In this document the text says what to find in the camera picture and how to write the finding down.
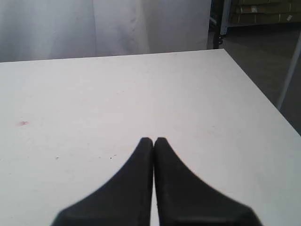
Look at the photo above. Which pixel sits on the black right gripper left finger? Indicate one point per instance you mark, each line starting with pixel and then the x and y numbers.
pixel 124 200

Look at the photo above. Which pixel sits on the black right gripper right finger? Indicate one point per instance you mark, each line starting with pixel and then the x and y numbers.
pixel 183 199

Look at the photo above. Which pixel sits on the white table leg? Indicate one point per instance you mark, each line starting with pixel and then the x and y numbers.
pixel 290 72

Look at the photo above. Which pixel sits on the metal shelving rack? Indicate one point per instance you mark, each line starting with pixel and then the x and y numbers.
pixel 234 13

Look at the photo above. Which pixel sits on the white backdrop curtain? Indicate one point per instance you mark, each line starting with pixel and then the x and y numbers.
pixel 55 29

